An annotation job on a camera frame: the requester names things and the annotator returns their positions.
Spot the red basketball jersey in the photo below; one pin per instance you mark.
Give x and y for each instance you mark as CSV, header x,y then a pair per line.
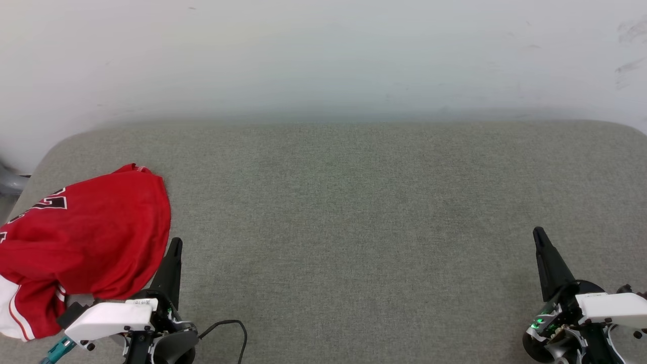
x,y
96,232

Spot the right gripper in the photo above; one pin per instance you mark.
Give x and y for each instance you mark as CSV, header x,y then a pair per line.
x,y
561,323

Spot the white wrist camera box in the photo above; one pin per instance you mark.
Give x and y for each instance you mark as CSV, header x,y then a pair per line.
x,y
616,307
108,317

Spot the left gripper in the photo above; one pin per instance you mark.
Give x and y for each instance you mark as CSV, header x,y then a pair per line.
x,y
172,344

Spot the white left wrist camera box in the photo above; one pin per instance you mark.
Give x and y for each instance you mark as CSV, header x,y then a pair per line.
x,y
108,317

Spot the grey fabric sofa cushion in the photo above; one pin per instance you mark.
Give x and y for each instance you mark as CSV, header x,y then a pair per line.
x,y
354,227

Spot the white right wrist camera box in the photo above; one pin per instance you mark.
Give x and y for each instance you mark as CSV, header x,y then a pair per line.
x,y
616,307

